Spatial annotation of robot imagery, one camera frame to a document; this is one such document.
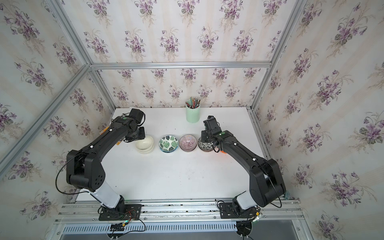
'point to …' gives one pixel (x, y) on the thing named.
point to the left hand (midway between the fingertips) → (142, 137)
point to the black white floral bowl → (206, 146)
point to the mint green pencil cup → (192, 114)
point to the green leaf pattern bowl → (168, 143)
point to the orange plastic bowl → (223, 151)
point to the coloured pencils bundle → (193, 103)
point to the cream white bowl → (146, 145)
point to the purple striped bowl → (187, 142)
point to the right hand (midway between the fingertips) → (207, 134)
